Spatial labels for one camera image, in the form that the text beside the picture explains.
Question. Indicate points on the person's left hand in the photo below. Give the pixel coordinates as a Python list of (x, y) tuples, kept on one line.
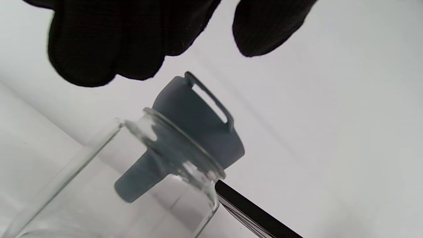
[(115, 33)]

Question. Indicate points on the blue plastic funnel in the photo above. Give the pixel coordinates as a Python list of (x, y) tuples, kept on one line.
[(188, 109)]

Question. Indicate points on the clear glass jar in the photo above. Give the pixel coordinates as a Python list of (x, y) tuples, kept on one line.
[(82, 198)]

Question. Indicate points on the black food tray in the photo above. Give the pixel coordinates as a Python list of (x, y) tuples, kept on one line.
[(251, 215)]

